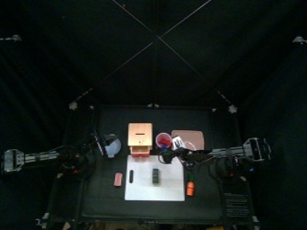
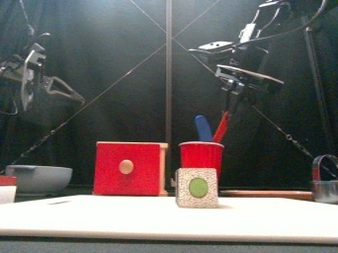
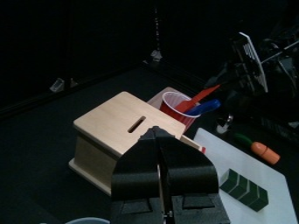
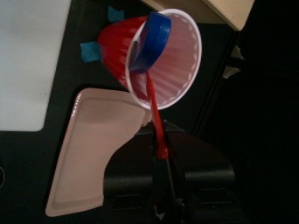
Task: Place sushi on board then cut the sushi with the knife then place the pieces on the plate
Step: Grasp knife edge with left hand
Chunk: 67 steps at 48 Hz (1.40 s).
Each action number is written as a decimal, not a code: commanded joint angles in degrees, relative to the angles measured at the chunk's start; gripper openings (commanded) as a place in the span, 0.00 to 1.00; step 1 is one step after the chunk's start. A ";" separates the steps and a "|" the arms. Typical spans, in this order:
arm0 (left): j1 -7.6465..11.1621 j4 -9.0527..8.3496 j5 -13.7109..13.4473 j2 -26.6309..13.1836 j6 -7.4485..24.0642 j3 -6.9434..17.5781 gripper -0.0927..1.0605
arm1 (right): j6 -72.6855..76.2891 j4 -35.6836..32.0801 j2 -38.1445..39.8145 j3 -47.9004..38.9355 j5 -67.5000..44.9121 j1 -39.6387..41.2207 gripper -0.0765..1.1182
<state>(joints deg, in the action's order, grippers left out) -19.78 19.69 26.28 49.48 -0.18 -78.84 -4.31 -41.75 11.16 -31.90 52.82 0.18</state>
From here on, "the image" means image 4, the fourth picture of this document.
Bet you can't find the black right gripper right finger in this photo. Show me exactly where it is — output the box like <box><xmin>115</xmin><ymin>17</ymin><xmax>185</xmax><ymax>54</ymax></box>
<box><xmin>163</xmin><ymin>120</ymin><xmax>244</xmax><ymax>224</ymax></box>

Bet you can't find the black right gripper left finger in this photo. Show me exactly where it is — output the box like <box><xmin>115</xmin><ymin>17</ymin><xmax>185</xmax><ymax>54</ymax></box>
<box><xmin>103</xmin><ymin>125</ymin><xmax>161</xmax><ymax>224</ymax></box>

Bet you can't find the red plastic toy knife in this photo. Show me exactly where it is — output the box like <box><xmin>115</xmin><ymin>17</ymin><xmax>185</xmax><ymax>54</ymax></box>
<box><xmin>144</xmin><ymin>69</ymin><xmax>171</xmax><ymax>161</ymax></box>

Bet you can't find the pink rectangular plate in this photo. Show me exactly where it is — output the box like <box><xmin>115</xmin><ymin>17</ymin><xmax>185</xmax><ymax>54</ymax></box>
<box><xmin>44</xmin><ymin>87</ymin><xmax>153</xmax><ymax>218</ymax></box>

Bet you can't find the white cutting board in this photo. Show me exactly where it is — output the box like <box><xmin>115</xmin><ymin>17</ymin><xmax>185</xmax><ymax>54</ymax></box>
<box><xmin>0</xmin><ymin>0</ymin><xmax>73</xmax><ymax>133</ymax></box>

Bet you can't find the white tape piece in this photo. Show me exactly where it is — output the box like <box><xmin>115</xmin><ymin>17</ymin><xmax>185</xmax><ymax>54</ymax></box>
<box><xmin>228</xmin><ymin>45</ymin><xmax>247</xmax><ymax>61</ymax></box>
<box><xmin>221</xmin><ymin>65</ymin><xmax>241</xmax><ymax>80</ymax></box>

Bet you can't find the red plastic cup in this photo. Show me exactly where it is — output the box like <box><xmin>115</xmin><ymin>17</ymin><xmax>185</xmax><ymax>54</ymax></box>
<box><xmin>97</xmin><ymin>8</ymin><xmax>203</xmax><ymax>111</ymax></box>

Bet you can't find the blue tape piece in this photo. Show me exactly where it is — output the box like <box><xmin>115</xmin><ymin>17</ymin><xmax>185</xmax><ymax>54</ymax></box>
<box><xmin>79</xmin><ymin>40</ymin><xmax>103</xmax><ymax>64</ymax></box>
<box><xmin>107</xmin><ymin>4</ymin><xmax>127</xmax><ymax>24</ymax></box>

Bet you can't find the blue plastic toy utensil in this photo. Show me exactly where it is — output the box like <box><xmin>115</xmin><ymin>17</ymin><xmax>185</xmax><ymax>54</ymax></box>
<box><xmin>128</xmin><ymin>11</ymin><xmax>173</xmax><ymax>74</ymax></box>

